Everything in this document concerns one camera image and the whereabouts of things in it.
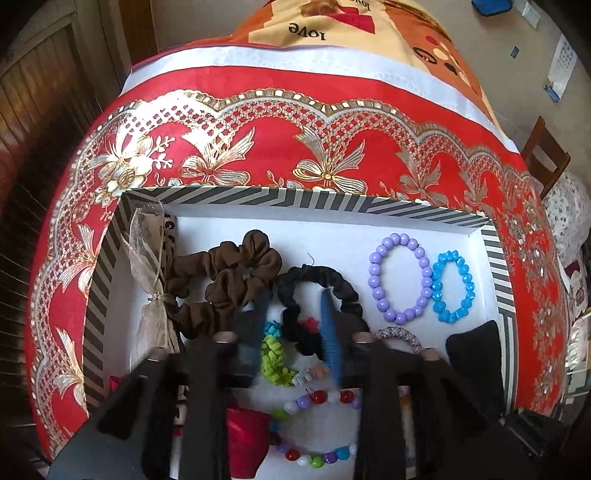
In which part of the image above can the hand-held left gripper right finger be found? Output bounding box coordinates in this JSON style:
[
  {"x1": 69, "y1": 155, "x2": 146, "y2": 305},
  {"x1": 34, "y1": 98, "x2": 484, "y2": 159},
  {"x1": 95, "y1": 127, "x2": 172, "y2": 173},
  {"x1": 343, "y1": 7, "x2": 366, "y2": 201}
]
[{"x1": 318, "y1": 288, "x2": 509, "y2": 480}]

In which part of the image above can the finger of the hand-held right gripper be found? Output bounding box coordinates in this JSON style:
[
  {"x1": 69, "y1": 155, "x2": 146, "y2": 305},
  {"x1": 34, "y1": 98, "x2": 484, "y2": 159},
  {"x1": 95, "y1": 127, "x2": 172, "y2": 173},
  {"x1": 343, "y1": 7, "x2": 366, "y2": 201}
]
[{"x1": 496, "y1": 408, "x2": 571, "y2": 462}]

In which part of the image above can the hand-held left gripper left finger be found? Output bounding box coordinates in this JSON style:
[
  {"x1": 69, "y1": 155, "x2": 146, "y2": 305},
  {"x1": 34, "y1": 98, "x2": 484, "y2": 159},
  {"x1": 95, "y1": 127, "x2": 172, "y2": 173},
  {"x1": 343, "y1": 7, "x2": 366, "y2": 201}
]
[{"x1": 48, "y1": 295, "x2": 273, "y2": 480}]

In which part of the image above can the colourful flower bead bracelet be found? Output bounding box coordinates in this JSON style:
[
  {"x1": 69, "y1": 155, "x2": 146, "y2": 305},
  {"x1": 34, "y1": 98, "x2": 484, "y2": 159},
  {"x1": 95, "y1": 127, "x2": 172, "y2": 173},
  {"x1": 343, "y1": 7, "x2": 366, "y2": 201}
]
[{"x1": 259, "y1": 322, "x2": 331, "y2": 387}]

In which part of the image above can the brown fabric scrunchie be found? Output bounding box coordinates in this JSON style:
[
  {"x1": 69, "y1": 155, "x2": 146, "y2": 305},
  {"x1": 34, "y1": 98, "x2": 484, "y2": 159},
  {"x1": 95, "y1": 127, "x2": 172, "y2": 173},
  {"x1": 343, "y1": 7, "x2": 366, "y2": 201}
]
[{"x1": 165, "y1": 229, "x2": 283, "y2": 340}]

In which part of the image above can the black fabric scrunchie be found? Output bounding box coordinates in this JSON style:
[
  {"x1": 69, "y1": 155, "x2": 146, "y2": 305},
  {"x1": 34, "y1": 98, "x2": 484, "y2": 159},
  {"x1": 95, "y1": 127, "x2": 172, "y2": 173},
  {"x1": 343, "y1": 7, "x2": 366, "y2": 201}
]
[{"x1": 272, "y1": 264, "x2": 371, "y2": 356}]

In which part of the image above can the purple bead bracelet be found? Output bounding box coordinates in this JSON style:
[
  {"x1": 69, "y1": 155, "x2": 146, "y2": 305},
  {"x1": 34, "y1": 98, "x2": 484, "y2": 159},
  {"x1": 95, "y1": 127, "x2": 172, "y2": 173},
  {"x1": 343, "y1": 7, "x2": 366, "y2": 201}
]
[{"x1": 368, "y1": 233, "x2": 435, "y2": 323}]

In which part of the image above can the grey spiral hair tie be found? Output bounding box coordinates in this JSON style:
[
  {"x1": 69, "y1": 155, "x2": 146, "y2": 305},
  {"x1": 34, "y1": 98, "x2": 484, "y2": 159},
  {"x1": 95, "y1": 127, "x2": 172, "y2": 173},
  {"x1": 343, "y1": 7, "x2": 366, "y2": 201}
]
[{"x1": 373, "y1": 326, "x2": 423, "y2": 355}]

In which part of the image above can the blue bead bracelet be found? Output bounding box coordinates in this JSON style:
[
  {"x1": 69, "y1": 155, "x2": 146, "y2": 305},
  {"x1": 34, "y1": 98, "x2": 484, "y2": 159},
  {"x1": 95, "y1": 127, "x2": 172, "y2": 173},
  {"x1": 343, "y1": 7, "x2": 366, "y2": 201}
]
[{"x1": 431, "y1": 250, "x2": 472, "y2": 324}]

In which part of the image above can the beige mesh bow hair clip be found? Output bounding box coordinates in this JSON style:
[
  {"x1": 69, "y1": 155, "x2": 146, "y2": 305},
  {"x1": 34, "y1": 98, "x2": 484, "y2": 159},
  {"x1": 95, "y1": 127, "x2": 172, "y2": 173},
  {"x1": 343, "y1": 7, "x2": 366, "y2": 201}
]
[{"x1": 121, "y1": 203, "x2": 185, "y2": 356}]

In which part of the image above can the multicolour round bead bracelet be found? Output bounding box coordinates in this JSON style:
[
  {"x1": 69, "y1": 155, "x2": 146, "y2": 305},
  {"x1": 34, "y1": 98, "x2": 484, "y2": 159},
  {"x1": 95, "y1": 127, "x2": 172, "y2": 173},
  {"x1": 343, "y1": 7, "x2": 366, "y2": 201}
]
[{"x1": 270, "y1": 388, "x2": 363, "y2": 468}]

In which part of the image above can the striped gift box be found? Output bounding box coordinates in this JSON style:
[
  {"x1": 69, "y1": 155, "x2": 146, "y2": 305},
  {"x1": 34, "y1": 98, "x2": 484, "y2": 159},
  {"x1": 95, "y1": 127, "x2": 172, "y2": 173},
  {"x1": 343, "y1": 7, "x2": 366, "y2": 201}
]
[{"x1": 83, "y1": 185, "x2": 517, "y2": 480}]

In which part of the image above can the black velvet pouch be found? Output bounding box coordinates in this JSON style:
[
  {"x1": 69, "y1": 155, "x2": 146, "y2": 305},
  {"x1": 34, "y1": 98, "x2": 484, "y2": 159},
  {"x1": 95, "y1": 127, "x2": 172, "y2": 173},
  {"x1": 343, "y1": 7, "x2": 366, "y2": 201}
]
[{"x1": 445, "y1": 320, "x2": 504, "y2": 402}]

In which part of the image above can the red satin bow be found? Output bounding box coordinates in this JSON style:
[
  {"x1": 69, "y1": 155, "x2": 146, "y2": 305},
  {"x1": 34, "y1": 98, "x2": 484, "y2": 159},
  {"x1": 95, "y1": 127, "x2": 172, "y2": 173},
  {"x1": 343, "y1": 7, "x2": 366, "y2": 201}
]
[{"x1": 108, "y1": 376, "x2": 273, "y2": 478}]

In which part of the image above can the red gold floral tablecloth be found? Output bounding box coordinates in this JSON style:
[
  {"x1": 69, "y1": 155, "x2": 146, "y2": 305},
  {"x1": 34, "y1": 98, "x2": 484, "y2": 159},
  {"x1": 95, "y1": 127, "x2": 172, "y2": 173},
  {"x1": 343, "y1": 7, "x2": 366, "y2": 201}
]
[{"x1": 28, "y1": 41, "x2": 568, "y2": 462}]

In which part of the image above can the floral fabric cushion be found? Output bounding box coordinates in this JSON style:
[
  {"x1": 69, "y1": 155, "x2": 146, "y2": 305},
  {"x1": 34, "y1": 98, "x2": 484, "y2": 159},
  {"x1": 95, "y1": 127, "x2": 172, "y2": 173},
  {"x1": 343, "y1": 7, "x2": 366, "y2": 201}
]
[{"x1": 542, "y1": 173, "x2": 591, "y2": 264}]

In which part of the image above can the wooden chair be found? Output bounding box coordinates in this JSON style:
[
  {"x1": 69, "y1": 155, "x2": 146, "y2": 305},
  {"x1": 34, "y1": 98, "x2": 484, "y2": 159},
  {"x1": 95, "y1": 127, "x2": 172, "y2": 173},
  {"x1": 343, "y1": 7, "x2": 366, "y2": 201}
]
[{"x1": 522, "y1": 115, "x2": 571, "y2": 199}]

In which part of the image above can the orange printed blanket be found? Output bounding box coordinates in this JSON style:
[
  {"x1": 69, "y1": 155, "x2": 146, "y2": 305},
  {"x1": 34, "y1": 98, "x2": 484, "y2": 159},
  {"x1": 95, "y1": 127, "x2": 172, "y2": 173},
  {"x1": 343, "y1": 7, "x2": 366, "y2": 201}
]
[{"x1": 231, "y1": 0, "x2": 502, "y2": 134}]

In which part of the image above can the wooden slatted cabinet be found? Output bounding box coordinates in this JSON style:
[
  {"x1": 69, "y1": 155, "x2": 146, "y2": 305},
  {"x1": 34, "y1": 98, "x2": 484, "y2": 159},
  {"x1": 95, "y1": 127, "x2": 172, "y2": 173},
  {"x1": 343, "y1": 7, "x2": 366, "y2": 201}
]
[{"x1": 0, "y1": 9, "x2": 134, "y2": 222}]

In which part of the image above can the wall calendar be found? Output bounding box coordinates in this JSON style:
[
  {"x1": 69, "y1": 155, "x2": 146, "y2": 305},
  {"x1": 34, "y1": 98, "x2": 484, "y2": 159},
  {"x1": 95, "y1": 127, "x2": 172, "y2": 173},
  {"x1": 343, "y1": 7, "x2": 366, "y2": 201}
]
[{"x1": 542, "y1": 34, "x2": 578, "y2": 102}]

